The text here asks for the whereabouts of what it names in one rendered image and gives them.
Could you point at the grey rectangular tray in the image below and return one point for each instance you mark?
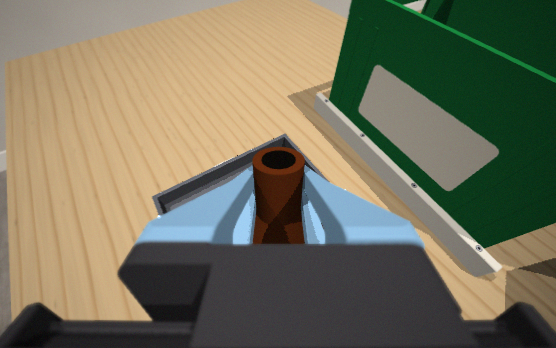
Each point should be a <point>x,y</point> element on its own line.
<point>217,176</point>

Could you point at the brown bottle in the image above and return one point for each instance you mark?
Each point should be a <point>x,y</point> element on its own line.
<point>278,179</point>

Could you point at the green plastic crate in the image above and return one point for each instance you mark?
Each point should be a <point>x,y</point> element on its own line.
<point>471,125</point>

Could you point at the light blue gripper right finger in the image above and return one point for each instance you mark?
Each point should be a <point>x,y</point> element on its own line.
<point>348,218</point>

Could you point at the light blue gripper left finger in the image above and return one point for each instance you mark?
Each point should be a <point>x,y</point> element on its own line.
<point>225,215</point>

